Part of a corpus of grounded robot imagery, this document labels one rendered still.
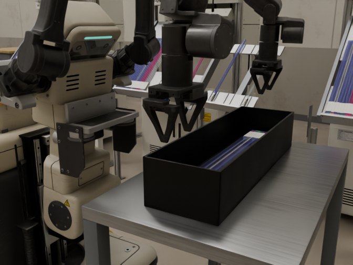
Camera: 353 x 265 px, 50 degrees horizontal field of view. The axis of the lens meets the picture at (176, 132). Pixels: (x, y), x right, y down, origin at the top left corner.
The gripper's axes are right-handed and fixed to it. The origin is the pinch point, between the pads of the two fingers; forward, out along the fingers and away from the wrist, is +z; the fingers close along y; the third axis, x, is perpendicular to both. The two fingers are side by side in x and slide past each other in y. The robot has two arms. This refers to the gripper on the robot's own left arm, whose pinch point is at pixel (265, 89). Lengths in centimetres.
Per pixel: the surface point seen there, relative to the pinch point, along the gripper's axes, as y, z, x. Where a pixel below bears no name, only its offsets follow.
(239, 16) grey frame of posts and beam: 143, -23, 63
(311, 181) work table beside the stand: -26.0, 16.9, -20.8
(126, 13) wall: 397, -28, 345
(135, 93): 98, 29, 119
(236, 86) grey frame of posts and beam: 143, 25, 62
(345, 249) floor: 84, 97, -27
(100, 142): 120, 80, 171
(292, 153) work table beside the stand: -6.7, 17.1, -11.7
